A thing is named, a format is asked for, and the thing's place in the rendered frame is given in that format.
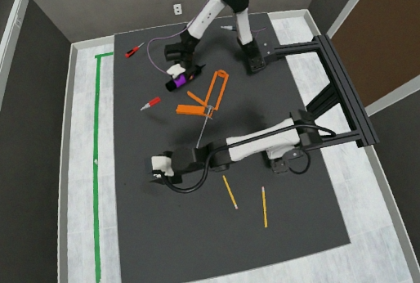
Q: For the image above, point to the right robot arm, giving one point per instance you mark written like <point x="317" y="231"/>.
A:
<point x="191" y="37"/>

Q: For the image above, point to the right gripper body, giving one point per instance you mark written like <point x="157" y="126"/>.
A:
<point x="182" y="66"/>

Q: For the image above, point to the red and black screwdriver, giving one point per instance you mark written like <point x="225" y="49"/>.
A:
<point x="131" y="52"/>

